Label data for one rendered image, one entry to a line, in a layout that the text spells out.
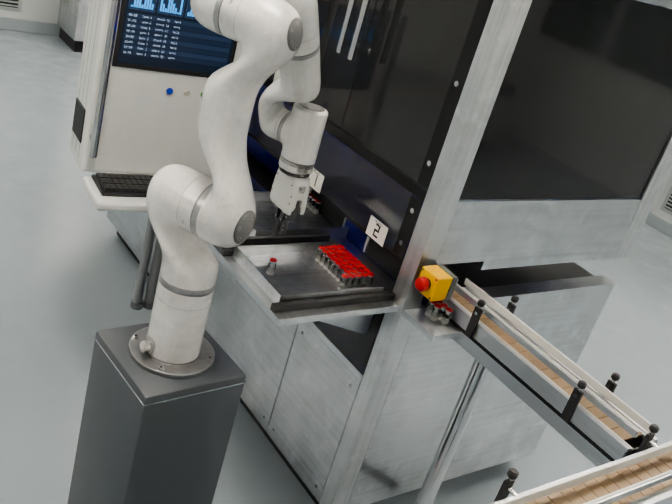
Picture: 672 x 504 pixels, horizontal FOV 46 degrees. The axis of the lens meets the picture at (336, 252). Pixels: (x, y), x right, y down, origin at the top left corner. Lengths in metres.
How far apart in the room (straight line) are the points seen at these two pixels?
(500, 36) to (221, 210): 0.83
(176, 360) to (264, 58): 0.68
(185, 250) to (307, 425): 1.15
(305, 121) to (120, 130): 1.02
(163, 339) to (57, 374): 1.43
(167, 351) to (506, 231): 1.07
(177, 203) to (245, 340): 1.40
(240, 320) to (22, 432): 0.82
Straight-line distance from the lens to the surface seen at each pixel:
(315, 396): 2.61
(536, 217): 2.42
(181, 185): 1.61
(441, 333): 2.18
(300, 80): 1.73
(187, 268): 1.65
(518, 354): 2.11
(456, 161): 2.06
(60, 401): 3.02
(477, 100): 2.02
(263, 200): 2.63
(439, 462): 2.44
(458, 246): 2.24
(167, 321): 1.72
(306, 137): 1.86
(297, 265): 2.27
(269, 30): 1.46
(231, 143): 1.55
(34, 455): 2.81
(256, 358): 2.90
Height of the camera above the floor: 1.90
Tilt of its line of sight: 25 degrees down
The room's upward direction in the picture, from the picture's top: 17 degrees clockwise
